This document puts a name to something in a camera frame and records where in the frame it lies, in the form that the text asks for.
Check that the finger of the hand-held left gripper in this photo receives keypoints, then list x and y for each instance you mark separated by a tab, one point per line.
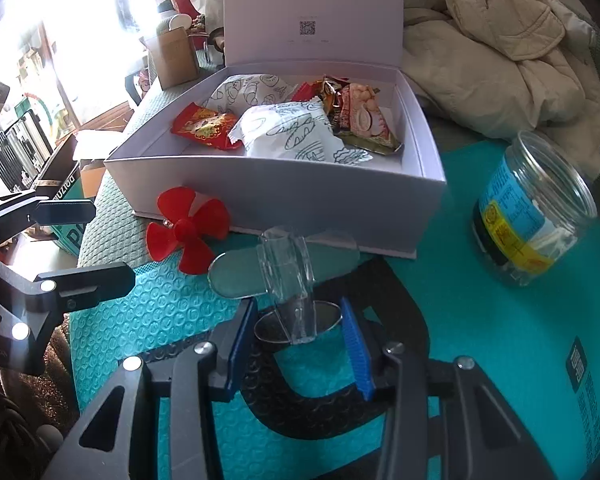
60	211
90	285

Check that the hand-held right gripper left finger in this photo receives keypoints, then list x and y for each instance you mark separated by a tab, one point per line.
240	347

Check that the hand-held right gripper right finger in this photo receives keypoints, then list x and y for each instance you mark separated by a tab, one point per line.
357	355

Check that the white gift box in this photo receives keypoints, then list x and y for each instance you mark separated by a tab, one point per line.
280	195

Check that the red cartoon snack packet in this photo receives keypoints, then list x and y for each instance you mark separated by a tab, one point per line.
205	127

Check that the white printed snack packet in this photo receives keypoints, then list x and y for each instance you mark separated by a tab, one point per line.
240	92
290	132

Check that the brown snack packet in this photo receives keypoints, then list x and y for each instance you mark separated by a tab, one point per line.
365	115

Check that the teal printed cardboard box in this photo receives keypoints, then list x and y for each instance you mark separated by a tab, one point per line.
70	235

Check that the brown fuzzy cloth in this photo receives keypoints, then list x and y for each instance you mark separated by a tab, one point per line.
35	400

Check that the black case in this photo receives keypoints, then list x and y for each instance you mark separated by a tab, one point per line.
15	150

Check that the teal bubble mailer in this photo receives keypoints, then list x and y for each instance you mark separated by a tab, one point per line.
480	360

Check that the pink printed bag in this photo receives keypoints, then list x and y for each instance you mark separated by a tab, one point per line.
143	85

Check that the small open cardboard box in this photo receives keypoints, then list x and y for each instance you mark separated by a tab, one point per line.
175	60

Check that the pink white cup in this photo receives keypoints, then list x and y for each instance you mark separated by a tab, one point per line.
180	21

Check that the clear plastic jar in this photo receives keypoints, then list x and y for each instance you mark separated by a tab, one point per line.
530	210

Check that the brown grey cushion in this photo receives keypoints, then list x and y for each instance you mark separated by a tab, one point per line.
215	42

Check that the beige padded jacket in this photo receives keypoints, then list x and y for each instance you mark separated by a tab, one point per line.
505	60

